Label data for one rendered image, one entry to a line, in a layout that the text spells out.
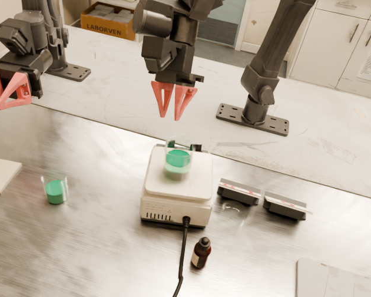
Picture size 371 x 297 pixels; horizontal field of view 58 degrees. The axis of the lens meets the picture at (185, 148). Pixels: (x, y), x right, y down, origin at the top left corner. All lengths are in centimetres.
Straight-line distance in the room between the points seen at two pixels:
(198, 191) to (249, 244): 15
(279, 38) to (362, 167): 39
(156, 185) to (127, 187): 12
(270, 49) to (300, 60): 220
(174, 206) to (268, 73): 41
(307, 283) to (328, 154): 39
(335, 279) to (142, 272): 33
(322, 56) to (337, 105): 186
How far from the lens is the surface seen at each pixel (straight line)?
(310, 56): 301
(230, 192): 70
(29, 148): 82
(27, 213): 69
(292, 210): 71
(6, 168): 77
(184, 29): 69
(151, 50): 62
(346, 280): 69
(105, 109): 92
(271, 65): 84
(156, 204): 61
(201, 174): 63
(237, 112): 95
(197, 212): 61
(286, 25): 81
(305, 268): 66
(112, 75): 107
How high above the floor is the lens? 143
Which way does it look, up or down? 41 degrees down
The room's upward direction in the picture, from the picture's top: 10 degrees clockwise
